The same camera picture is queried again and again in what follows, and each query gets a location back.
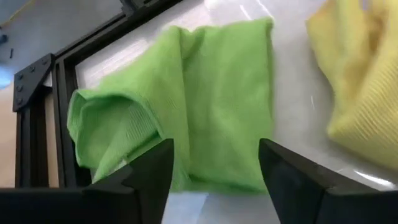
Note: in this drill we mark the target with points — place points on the black triangular corner bracket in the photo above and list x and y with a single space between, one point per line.
31 81

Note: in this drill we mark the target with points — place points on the light green towel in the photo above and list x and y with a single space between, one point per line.
217 109

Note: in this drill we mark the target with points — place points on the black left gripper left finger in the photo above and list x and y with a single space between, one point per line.
140 193

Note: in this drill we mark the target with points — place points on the black aluminium table frame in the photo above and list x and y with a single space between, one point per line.
63 124

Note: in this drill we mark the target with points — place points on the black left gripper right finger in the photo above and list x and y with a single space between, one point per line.
295 193

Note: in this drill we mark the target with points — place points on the yellow towel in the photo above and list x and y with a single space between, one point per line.
367 93

